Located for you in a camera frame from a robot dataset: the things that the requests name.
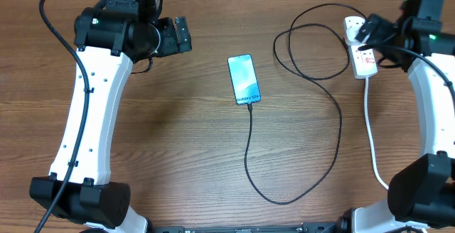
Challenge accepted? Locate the Samsung Galaxy smartphone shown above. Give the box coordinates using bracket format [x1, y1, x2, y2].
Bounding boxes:
[227, 54, 262, 105]

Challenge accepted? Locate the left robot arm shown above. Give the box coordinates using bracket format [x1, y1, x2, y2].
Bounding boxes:
[29, 0, 192, 232]

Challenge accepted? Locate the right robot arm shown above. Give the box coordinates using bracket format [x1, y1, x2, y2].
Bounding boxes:
[327, 0, 454, 232]

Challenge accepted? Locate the white charger plug adapter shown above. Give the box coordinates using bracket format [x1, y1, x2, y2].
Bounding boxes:
[345, 26, 370, 45]

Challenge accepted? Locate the white power strip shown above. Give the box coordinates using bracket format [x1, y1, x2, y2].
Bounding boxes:
[343, 16, 378, 80]

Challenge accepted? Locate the white power strip cord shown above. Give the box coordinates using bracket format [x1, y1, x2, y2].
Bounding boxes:
[363, 77, 390, 190]

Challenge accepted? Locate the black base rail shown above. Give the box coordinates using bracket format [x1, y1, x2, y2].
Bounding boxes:
[152, 222, 336, 233]

